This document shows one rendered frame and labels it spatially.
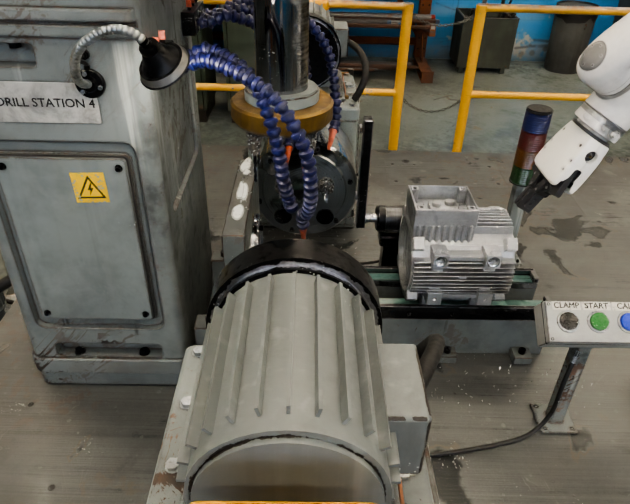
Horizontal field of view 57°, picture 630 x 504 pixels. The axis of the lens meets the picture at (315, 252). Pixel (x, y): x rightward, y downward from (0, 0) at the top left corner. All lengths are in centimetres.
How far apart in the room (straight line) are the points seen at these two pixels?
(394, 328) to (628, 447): 48
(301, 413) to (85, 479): 74
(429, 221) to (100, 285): 61
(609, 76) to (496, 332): 56
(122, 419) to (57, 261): 33
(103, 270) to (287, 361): 64
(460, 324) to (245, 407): 86
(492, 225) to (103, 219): 71
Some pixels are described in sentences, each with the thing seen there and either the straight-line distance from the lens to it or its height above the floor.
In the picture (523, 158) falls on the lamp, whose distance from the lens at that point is 148.
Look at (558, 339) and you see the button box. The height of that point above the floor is 105.
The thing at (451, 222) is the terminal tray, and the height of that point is 112.
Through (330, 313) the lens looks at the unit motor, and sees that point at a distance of 52.
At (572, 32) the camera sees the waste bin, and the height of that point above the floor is 39.
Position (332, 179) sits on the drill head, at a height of 107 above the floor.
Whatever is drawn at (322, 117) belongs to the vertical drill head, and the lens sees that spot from 100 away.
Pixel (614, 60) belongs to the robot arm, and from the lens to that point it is 100.
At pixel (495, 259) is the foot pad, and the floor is 107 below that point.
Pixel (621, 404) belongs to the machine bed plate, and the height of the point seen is 80.
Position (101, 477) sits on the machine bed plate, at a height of 80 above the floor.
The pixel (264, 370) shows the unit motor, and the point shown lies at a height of 136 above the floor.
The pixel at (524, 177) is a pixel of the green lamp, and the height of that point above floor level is 105.
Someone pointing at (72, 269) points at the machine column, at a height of 109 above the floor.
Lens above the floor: 168
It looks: 34 degrees down
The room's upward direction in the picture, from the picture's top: 2 degrees clockwise
